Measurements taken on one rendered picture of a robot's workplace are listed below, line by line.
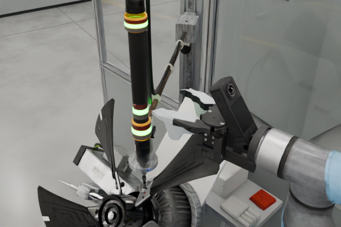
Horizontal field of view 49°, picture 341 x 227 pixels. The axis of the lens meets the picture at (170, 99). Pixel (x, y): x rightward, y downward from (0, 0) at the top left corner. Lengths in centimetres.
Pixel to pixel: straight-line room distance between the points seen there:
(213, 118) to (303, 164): 17
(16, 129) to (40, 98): 54
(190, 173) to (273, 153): 39
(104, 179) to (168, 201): 28
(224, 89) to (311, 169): 18
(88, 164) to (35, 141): 206
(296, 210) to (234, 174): 94
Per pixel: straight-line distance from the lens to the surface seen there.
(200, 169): 97
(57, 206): 131
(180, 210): 121
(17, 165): 327
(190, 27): 133
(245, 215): 157
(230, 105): 64
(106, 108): 121
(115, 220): 111
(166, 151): 135
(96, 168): 140
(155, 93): 92
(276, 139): 64
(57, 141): 341
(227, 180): 157
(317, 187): 63
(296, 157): 63
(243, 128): 66
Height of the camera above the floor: 206
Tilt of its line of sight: 33 degrees down
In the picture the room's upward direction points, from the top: straight up
